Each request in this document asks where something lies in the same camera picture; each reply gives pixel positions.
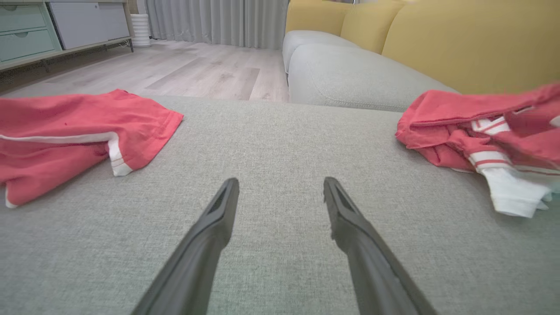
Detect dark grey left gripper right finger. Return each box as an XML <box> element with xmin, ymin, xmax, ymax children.
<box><xmin>323</xmin><ymin>177</ymin><xmax>438</xmax><ymax>315</ymax></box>

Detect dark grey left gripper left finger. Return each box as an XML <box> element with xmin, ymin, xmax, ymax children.
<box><xmin>131</xmin><ymin>177</ymin><xmax>240</xmax><ymax>315</ymax></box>

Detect red and white shirt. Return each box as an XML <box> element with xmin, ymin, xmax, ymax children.
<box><xmin>395</xmin><ymin>82</ymin><xmax>560</xmax><ymax>218</ymax></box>

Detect red shorts with white stripe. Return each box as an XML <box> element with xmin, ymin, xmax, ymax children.
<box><xmin>0</xmin><ymin>89</ymin><xmax>184</xmax><ymax>209</ymax></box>

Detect large grey fabric sofa seat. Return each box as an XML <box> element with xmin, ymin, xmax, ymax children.
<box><xmin>0</xmin><ymin>95</ymin><xmax>560</xmax><ymax>315</ymax></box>

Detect grey sofa seat cushion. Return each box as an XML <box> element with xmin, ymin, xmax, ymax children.
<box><xmin>282</xmin><ymin>30</ymin><xmax>360</xmax><ymax>74</ymax></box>
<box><xmin>287</xmin><ymin>44</ymin><xmax>460</xmax><ymax>112</ymax></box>

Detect white ribbed cylinder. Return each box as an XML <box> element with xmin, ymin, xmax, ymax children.
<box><xmin>130</xmin><ymin>14</ymin><xmax>152</xmax><ymax>48</ymax></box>

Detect grey pleated curtain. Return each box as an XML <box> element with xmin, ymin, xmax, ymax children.
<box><xmin>146</xmin><ymin>0</ymin><xmax>290</xmax><ymax>49</ymax></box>

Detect yellow sofa back cushion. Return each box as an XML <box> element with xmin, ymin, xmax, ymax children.
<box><xmin>340</xmin><ymin>3</ymin><xmax>407</xmax><ymax>55</ymax></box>
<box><xmin>285</xmin><ymin>0</ymin><xmax>353</xmax><ymax>36</ymax></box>
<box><xmin>381</xmin><ymin>0</ymin><xmax>560</xmax><ymax>95</ymax></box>

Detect light grey cabinet door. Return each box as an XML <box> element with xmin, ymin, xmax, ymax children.
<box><xmin>47</xmin><ymin>2</ymin><xmax>131</xmax><ymax>50</ymax></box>

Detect mint green cabinet drawer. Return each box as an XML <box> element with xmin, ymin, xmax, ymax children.
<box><xmin>0</xmin><ymin>29</ymin><xmax>58</xmax><ymax>62</ymax></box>
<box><xmin>0</xmin><ymin>4</ymin><xmax>48</xmax><ymax>33</ymax></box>

